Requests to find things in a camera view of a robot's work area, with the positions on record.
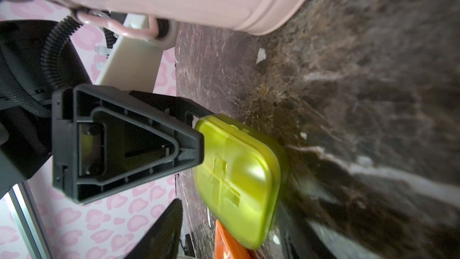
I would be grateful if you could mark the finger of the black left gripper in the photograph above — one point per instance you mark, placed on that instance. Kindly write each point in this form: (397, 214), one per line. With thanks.
(180, 108)

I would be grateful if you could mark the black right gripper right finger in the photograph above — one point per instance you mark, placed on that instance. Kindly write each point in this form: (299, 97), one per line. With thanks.
(298, 240)

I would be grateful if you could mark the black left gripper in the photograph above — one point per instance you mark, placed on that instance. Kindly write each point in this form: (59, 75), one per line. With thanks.
(104, 141)

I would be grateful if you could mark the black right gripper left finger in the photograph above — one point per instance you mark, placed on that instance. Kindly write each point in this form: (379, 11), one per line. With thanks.
(162, 240)

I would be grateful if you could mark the white pillbox green lid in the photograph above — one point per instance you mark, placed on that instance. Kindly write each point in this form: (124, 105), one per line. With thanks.
(241, 177)

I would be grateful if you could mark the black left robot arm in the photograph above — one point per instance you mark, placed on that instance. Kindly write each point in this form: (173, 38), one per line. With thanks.
(37, 59)

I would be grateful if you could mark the orange square pillbox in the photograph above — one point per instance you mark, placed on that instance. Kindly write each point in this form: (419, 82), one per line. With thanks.
(226, 246)

